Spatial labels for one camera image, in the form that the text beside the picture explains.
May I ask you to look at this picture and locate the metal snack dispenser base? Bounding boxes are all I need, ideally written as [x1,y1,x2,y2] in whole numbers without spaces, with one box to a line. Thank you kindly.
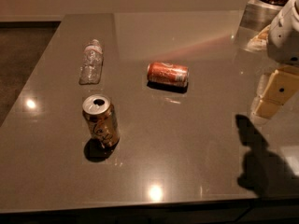
[239,0,281,31]

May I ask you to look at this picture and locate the gold upright soda can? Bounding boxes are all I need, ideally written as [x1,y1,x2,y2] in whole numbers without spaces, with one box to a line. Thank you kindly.
[82,94,120,147]

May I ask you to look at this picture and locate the red coke can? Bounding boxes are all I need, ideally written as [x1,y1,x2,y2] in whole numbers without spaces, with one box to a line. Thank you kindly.
[147,62,189,88]

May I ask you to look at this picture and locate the clear plastic water bottle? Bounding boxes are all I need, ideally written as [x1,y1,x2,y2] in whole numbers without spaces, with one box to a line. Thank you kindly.
[79,39,104,85]

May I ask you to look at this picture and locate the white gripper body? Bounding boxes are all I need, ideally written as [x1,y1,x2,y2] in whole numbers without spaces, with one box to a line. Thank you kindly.
[267,0,299,65]

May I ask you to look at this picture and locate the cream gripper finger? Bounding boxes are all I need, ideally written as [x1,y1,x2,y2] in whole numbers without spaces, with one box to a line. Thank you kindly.
[252,64,299,119]
[251,73,273,116]

